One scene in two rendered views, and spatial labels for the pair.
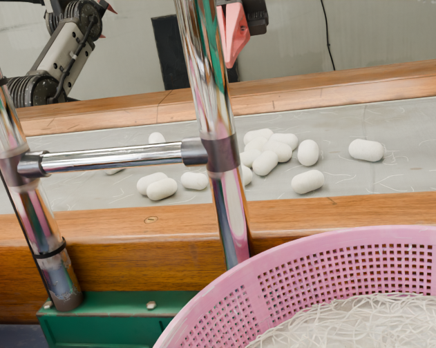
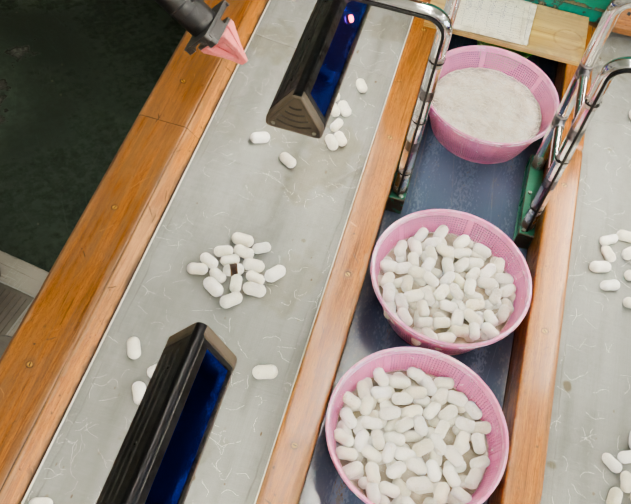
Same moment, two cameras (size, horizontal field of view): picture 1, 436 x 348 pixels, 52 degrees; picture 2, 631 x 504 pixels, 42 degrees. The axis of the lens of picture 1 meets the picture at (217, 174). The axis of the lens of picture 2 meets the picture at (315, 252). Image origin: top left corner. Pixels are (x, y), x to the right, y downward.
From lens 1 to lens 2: 153 cm
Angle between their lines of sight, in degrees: 74
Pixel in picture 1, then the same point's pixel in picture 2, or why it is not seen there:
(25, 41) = not seen: outside the picture
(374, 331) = (449, 101)
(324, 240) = not seen: hidden behind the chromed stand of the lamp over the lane
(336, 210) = (406, 82)
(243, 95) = (211, 77)
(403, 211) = (414, 67)
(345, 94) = (243, 33)
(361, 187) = (366, 72)
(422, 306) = (440, 88)
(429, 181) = (372, 53)
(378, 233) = not seen: hidden behind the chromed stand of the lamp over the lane
